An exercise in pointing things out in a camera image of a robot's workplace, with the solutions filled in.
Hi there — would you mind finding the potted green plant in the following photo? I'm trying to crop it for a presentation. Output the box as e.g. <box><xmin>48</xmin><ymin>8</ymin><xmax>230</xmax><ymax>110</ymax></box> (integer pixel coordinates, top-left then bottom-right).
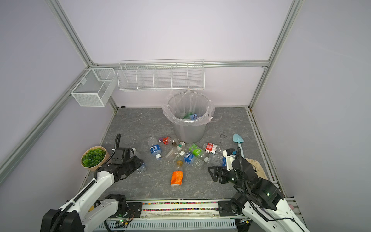
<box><xmin>81</xmin><ymin>146</ymin><xmax>110</xmax><ymax>171</ymax></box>

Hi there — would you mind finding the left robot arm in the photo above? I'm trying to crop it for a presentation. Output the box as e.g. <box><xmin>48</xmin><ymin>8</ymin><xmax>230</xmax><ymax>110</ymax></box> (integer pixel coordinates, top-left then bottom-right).
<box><xmin>40</xmin><ymin>134</ymin><xmax>144</xmax><ymax>232</ymax></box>

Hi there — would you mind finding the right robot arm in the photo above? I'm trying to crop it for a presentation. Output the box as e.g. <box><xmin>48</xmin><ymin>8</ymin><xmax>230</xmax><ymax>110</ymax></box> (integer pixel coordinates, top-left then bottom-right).
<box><xmin>208</xmin><ymin>148</ymin><xmax>308</xmax><ymax>232</ymax></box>

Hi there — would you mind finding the light blue garden trowel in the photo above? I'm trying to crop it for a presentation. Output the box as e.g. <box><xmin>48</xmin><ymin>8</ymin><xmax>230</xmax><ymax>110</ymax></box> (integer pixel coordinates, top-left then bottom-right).
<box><xmin>233</xmin><ymin>134</ymin><xmax>244</xmax><ymax>158</ymax></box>

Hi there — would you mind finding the large blue label water bottle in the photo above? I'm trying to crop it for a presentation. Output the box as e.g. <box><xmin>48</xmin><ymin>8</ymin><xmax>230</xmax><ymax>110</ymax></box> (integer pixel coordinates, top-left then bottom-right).
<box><xmin>187</xmin><ymin>114</ymin><xmax>199</xmax><ymax>120</ymax></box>

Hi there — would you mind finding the clear bottle green band cap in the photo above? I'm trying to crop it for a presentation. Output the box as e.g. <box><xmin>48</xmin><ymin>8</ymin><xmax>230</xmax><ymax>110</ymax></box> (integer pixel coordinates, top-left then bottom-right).
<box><xmin>165</xmin><ymin>141</ymin><xmax>186</xmax><ymax>161</ymax></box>

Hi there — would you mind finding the white mesh wall basket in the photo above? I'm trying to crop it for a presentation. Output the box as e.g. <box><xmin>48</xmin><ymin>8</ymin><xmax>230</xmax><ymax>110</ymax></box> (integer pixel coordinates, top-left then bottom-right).
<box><xmin>71</xmin><ymin>68</ymin><xmax>118</xmax><ymax>107</ymax></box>

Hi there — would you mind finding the beige work glove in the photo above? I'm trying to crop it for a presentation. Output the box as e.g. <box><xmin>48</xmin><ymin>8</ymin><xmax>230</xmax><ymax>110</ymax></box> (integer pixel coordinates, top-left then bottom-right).
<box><xmin>246</xmin><ymin>158</ymin><xmax>268</xmax><ymax>180</ymax></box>

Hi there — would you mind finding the blue label bottle white cap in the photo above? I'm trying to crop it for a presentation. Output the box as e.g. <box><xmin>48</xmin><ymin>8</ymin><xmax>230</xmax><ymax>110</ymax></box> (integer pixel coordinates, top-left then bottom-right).
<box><xmin>147</xmin><ymin>136</ymin><xmax>162</xmax><ymax>160</ymax></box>

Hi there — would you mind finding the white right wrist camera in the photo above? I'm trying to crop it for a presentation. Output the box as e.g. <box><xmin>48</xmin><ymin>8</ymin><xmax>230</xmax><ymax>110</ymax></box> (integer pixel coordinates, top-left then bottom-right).
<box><xmin>222</xmin><ymin>148</ymin><xmax>236</xmax><ymax>171</ymax></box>

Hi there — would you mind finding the green soda bottle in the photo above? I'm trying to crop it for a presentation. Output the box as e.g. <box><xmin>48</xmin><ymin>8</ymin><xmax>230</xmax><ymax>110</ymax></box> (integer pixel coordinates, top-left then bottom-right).
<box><xmin>183</xmin><ymin>112</ymin><xmax>193</xmax><ymax>119</ymax></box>

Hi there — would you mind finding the blue label bottle red cap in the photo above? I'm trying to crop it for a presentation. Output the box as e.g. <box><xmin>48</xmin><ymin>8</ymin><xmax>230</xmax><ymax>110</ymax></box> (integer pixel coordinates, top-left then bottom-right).
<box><xmin>208</xmin><ymin>154</ymin><xmax>227</xmax><ymax>167</ymax></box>

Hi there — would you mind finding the orange label bottle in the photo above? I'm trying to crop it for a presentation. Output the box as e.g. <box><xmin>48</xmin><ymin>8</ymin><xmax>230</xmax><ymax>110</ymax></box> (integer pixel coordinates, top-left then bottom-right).
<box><xmin>171</xmin><ymin>160</ymin><xmax>184</xmax><ymax>187</ymax></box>

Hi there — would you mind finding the small red label purple cap bottle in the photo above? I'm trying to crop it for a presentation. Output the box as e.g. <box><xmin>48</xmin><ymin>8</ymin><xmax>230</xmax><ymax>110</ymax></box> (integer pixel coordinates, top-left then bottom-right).
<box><xmin>158</xmin><ymin>135</ymin><xmax>180</xmax><ymax>147</ymax></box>

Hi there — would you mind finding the grey mesh waste bin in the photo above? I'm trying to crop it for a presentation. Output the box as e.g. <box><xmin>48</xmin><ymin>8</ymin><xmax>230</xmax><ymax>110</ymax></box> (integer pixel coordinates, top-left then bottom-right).
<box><xmin>162</xmin><ymin>90</ymin><xmax>215</xmax><ymax>143</ymax></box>

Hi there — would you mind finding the green label clear bottle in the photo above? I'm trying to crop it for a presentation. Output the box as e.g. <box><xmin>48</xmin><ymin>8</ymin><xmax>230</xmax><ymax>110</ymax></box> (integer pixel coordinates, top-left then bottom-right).
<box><xmin>187</xmin><ymin>143</ymin><xmax>209</xmax><ymax>163</ymax></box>

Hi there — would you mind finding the blue pocari label bottle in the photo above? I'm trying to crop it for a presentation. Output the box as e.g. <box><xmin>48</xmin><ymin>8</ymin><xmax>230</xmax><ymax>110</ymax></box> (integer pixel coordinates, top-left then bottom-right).
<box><xmin>180</xmin><ymin>151</ymin><xmax>204</xmax><ymax>169</ymax></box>

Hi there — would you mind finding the white wire wall shelf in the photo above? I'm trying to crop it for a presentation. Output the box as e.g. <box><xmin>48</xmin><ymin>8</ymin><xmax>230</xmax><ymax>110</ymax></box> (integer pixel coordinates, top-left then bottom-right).
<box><xmin>117</xmin><ymin>59</ymin><xmax>205</xmax><ymax>91</ymax></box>

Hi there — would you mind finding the red label clear bottle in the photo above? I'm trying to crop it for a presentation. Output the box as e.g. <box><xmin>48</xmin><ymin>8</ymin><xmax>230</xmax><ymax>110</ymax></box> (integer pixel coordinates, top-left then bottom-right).
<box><xmin>203</xmin><ymin>143</ymin><xmax>223</xmax><ymax>156</ymax></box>

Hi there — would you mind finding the blue label clear water bottle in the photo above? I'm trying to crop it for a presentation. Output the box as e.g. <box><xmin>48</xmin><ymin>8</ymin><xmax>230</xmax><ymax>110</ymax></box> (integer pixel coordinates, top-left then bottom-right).
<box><xmin>131</xmin><ymin>148</ymin><xmax>147</xmax><ymax>174</ymax></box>

